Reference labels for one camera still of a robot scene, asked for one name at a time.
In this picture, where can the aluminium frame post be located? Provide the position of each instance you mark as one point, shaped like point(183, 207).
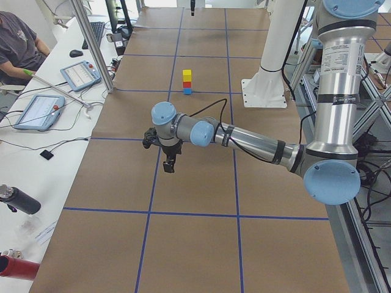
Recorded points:
point(94, 48)

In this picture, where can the person in grey shirt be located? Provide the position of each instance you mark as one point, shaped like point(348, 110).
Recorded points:
point(21, 50)

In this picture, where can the aluminium table frame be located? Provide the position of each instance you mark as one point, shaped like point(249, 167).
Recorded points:
point(362, 226)

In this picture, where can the blue teach pendant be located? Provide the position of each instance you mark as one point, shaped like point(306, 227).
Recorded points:
point(81, 75)
point(41, 113)

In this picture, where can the small black square pad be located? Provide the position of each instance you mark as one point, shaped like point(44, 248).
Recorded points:
point(46, 154)

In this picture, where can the near blue teach pendant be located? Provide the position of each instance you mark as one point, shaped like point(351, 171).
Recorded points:
point(41, 113)

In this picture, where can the black keyboard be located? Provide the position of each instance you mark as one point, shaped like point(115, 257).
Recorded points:
point(97, 29)

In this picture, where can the red bottle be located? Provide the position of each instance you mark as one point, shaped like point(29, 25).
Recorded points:
point(18, 268)

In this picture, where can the far blue teach pendant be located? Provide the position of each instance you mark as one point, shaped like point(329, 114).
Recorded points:
point(81, 75)

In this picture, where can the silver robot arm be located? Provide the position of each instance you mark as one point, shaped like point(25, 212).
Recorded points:
point(327, 164)

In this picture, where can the blue cube block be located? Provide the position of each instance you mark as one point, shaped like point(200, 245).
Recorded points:
point(187, 91)

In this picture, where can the black computer mouse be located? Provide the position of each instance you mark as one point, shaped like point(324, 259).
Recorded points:
point(75, 53)

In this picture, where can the yellow cube block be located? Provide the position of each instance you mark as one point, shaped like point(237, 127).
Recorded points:
point(187, 75)

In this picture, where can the wrist black camera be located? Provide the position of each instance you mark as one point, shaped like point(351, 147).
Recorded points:
point(150, 138)

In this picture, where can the green handled grabber stick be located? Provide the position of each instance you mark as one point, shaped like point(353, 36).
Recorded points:
point(88, 106)

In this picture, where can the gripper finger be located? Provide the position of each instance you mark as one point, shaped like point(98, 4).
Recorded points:
point(192, 7)

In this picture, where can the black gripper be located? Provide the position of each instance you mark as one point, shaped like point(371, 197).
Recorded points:
point(171, 149)

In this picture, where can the black water bottle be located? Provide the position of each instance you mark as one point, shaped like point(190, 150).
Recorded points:
point(17, 200)

